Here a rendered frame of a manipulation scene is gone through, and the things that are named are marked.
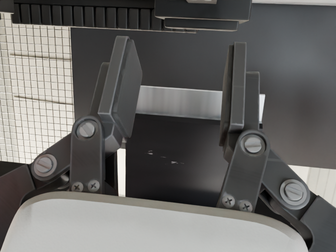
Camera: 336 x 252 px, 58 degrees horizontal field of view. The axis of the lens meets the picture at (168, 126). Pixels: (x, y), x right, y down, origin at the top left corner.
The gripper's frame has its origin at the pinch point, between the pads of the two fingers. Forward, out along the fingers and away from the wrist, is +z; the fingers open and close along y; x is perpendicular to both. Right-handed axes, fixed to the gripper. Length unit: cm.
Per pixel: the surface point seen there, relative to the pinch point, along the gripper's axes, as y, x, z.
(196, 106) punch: 0.7, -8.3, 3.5
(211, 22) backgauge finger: 1.0, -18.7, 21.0
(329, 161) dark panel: 32, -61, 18
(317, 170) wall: 97, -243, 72
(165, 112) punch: -1.7, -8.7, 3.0
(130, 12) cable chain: -14.3, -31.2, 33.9
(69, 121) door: -140, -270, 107
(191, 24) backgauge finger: -1.5, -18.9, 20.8
